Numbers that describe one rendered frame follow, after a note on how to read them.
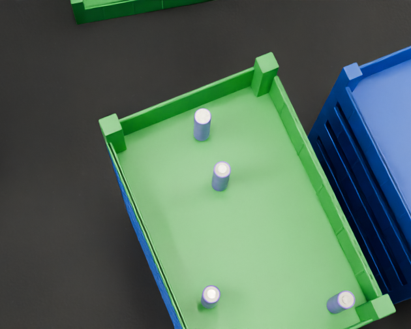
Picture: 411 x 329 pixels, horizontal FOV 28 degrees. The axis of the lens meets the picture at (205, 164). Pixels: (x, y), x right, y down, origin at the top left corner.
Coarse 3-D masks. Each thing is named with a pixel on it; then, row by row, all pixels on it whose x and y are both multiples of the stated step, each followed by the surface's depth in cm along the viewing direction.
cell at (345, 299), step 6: (336, 294) 84; (342, 294) 82; (348, 294) 82; (330, 300) 86; (336, 300) 83; (342, 300) 82; (348, 300) 82; (354, 300) 82; (330, 306) 86; (336, 306) 83; (342, 306) 82; (348, 306) 82; (336, 312) 86
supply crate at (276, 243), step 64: (256, 64) 88; (128, 128) 90; (192, 128) 93; (256, 128) 93; (128, 192) 85; (192, 192) 91; (256, 192) 91; (320, 192) 89; (192, 256) 89; (256, 256) 89; (320, 256) 89; (192, 320) 87; (256, 320) 87; (320, 320) 88
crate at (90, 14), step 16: (80, 0) 132; (96, 0) 140; (112, 0) 140; (128, 0) 135; (144, 0) 136; (160, 0) 137; (176, 0) 138; (192, 0) 139; (208, 0) 141; (80, 16) 137; (96, 16) 138; (112, 16) 139
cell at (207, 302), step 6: (210, 288) 82; (216, 288) 82; (204, 294) 82; (210, 294) 82; (216, 294) 82; (204, 300) 82; (210, 300) 82; (216, 300) 82; (204, 306) 87; (210, 306) 85
